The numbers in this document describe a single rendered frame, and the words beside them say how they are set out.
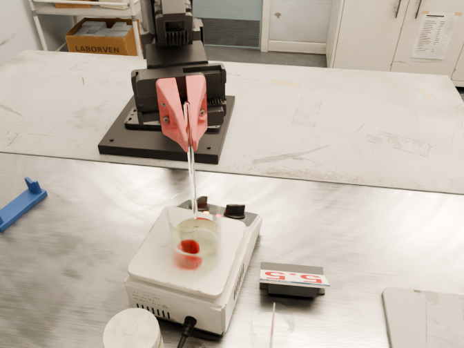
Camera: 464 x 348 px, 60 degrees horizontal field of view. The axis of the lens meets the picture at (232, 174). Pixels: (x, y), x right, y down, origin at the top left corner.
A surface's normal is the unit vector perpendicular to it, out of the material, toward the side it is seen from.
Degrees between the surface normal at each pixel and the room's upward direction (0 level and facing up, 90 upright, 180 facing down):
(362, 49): 90
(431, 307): 0
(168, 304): 90
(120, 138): 1
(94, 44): 91
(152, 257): 0
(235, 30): 90
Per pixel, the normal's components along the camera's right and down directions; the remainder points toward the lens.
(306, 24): -0.15, 0.63
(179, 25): 0.14, 0.97
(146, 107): 0.19, 0.67
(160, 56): 0.02, -0.73
